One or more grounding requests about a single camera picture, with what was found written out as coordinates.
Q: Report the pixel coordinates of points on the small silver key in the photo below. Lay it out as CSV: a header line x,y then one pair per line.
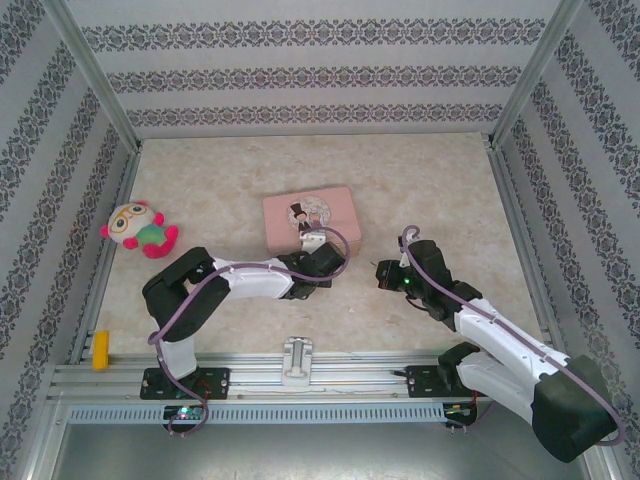
x,y
373,261

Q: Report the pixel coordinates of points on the pink tin box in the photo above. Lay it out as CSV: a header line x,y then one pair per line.
x,y
340,215

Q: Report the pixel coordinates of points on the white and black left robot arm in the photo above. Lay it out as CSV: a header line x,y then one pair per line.
x,y
260,289

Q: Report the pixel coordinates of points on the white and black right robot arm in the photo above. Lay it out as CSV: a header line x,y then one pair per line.
x,y
500,382

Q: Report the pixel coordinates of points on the right circuit board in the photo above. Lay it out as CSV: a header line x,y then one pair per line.
x,y
457,411

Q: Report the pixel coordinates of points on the circuit board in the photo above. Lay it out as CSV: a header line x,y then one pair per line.
x,y
184,413
457,411

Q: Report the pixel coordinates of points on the grey metal panel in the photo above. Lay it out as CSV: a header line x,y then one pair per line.
x,y
320,450

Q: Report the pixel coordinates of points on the plush doll with glasses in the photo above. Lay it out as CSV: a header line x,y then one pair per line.
x,y
135,225

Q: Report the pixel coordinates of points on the left circuit board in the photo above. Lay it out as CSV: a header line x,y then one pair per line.
x,y
184,413

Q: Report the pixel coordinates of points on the yellow block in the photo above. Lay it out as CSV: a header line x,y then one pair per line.
x,y
101,350

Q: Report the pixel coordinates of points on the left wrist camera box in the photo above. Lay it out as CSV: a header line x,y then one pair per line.
x,y
311,241

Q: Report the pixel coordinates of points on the aluminium side rail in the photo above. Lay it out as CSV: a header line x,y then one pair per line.
x,y
129,175
507,200

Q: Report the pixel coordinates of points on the aluminium cross rail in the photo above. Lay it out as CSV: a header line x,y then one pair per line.
x,y
350,372

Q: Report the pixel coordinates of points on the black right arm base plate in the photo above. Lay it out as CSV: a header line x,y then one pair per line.
x,y
422,382

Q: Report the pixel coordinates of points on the white clamp bracket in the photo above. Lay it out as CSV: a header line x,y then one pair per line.
x,y
298,362

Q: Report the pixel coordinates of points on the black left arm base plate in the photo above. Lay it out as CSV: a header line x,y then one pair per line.
x,y
215,382

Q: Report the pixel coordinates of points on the aluminium corner post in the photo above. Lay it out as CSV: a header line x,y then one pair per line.
x,y
532,75
92,75

